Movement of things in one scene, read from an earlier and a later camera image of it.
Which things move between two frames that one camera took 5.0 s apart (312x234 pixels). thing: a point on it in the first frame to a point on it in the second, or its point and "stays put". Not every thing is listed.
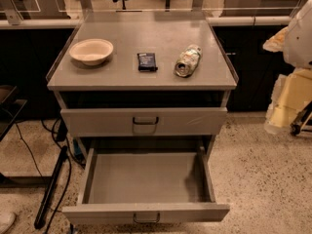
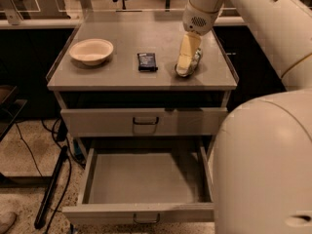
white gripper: x=299 y=39 to x=199 y=22
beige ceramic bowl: x=92 y=51 stays put
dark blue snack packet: x=146 y=62 stays put
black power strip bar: x=54 y=176 stays put
